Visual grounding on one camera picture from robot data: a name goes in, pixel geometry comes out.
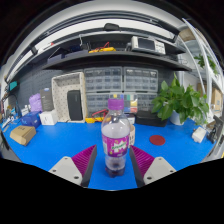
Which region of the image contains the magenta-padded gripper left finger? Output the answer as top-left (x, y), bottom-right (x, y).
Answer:
top-left (48, 144), bottom-right (98, 188)

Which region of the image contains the purple bag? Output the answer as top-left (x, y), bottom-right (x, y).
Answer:
top-left (28, 93), bottom-right (44, 113)

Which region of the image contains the dark workbench shelf unit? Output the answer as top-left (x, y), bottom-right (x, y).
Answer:
top-left (6, 13), bottom-right (193, 84)

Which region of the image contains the clear bottle with purple cap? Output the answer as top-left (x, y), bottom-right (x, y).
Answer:
top-left (100, 98), bottom-right (132, 178)

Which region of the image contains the white charger block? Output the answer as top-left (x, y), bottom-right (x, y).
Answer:
top-left (191, 126), bottom-right (208, 144)

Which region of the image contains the black rectangular device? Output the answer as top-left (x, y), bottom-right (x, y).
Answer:
top-left (66, 89), bottom-right (84, 122)

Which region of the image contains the flat round red coaster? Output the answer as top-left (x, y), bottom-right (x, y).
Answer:
top-left (148, 134), bottom-right (167, 147)

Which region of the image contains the green potted plant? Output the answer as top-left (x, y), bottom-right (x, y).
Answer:
top-left (151, 73), bottom-right (210, 127)

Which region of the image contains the brown cardboard box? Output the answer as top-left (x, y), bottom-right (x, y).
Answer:
top-left (9, 125), bottom-right (37, 147)

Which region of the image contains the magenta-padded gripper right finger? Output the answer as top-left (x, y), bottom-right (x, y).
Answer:
top-left (129, 145), bottom-right (177, 188)

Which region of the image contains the dark upright box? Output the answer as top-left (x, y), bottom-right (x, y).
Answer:
top-left (39, 87), bottom-right (55, 112)

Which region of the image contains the black case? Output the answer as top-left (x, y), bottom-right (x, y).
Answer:
top-left (134, 110), bottom-right (169, 128)

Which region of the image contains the yellow multimeter with red leads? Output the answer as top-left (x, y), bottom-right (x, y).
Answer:
top-left (84, 109), bottom-right (109, 124)

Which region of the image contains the white metal rack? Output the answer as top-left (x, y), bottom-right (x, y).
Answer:
top-left (178, 18), bottom-right (224, 124)

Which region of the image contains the black metal stand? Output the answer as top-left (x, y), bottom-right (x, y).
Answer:
top-left (208, 114), bottom-right (224, 144)

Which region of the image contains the white box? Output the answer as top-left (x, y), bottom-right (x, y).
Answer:
top-left (39, 109), bottom-right (58, 126)

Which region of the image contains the blue box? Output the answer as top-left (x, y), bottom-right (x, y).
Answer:
top-left (20, 111), bottom-right (42, 128)

